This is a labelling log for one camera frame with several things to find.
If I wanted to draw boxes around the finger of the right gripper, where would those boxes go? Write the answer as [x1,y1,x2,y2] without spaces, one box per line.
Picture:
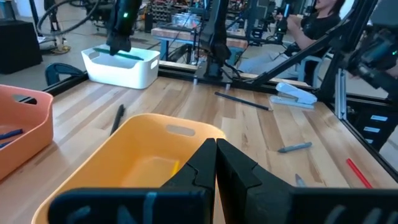
[108,45,131,57]

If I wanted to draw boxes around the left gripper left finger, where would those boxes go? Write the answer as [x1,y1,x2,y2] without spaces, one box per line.
[48,138,218,224]

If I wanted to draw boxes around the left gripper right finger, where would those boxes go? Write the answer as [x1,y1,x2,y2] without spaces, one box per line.
[216,138,398,224]

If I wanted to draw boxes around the green pen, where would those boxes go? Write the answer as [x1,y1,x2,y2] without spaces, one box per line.
[92,47,146,62]

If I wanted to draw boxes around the grey crayon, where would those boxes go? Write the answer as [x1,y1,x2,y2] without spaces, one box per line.
[294,173,308,189]

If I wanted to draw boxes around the yellow pencil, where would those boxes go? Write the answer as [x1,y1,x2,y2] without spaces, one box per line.
[170,160,181,178]

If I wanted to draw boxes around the grey marker pen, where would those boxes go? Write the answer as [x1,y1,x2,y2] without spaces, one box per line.
[277,141,313,154]

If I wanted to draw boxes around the black pen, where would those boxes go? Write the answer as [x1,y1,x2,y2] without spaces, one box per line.
[109,103,126,137]

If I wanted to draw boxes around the blue pens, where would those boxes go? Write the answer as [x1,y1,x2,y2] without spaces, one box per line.
[0,128,24,141]

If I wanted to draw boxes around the white plastic bin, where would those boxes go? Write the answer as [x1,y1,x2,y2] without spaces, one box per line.
[81,44,161,90]

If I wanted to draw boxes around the yellow plastic bin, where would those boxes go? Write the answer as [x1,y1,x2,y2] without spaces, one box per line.
[30,113,227,224]

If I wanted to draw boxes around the wooden background workbench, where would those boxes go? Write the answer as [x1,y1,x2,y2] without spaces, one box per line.
[150,27,249,62]

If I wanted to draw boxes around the red pencil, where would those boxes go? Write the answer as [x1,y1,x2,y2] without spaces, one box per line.
[345,157,374,190]

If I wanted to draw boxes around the black table clamp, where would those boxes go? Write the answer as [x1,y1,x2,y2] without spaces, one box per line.
[44,62,85,87]

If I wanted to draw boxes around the black equipment case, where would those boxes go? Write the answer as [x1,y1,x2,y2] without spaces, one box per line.
[0,19,44,75]

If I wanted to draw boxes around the white stapler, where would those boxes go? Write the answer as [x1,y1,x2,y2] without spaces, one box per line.
[269,82,318,110]

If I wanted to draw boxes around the orange plastic bin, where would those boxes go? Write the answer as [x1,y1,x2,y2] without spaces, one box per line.
[0,84,54,182]

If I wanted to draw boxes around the black pencil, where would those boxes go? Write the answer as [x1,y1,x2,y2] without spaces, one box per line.
[214,91,274,112]

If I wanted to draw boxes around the person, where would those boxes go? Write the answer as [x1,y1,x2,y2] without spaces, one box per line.
[238,0,346,80]

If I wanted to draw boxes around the silver aluminium post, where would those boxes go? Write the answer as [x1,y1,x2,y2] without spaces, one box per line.
[333,67,348,121]

